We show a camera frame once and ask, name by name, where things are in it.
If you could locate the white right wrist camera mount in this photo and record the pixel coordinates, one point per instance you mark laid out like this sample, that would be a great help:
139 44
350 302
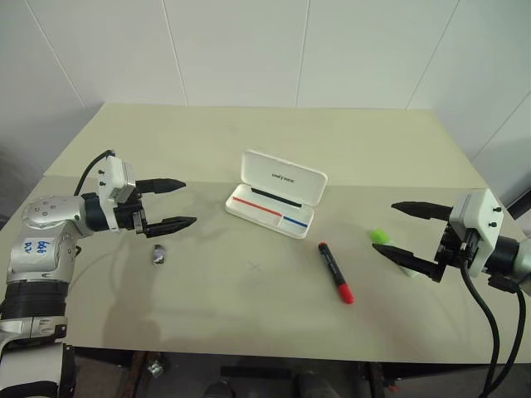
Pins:
481 224

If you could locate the green and white eraser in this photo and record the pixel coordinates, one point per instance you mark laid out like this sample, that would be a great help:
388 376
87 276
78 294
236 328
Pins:
380 236

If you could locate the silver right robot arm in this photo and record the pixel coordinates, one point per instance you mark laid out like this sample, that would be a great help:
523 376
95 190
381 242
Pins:
508 255

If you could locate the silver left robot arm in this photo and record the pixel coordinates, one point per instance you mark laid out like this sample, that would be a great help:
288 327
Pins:
45 211

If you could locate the small black silver clip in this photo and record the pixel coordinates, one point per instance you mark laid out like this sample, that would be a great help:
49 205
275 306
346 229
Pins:
159 255

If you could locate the dark rounded shape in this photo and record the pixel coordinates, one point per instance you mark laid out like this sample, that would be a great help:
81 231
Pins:
217 389

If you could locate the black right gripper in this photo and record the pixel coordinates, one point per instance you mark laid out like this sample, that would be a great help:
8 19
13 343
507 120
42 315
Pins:
451 245

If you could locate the black table frame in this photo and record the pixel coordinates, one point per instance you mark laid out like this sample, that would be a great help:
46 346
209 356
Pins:
103 357

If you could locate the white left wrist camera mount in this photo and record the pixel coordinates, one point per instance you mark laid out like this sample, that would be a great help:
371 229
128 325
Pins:
111 176

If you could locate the white plastic pencil case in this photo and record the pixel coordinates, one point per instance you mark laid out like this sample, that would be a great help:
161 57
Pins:
282 179

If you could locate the small metallic fitting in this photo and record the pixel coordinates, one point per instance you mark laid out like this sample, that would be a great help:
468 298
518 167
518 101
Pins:
156 368

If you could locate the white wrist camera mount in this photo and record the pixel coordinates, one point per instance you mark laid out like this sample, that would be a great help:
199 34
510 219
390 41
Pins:
111 176
481 224

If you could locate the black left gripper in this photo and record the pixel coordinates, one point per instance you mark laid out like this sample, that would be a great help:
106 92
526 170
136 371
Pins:
126 215

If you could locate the black marker with red cap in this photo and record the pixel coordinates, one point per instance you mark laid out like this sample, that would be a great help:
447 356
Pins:
332 266

